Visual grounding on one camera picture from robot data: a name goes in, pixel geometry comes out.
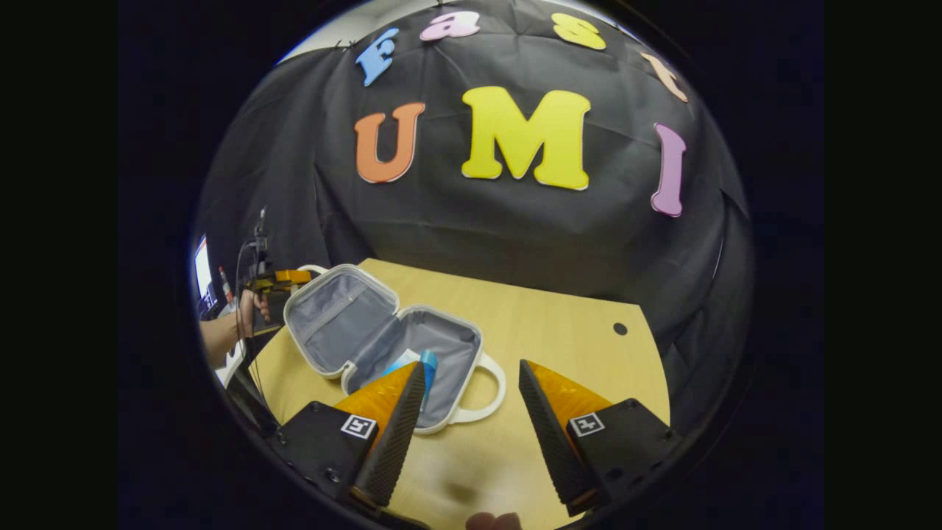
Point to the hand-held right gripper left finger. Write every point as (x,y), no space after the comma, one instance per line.
(401,434)

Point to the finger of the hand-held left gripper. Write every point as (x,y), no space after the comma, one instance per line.
(294,277)

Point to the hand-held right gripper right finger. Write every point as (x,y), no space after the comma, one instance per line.
(548,434)

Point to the white suitcase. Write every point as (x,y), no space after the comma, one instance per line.
(346,316)

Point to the clear blue skin care tube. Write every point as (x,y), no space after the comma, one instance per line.
(403,362)

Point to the red bottle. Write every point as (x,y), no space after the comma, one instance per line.
(224,283)

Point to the computer monitor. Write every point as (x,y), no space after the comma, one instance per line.
(202,272)

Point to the black backdrop cloth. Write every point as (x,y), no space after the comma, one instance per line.
(515,221)

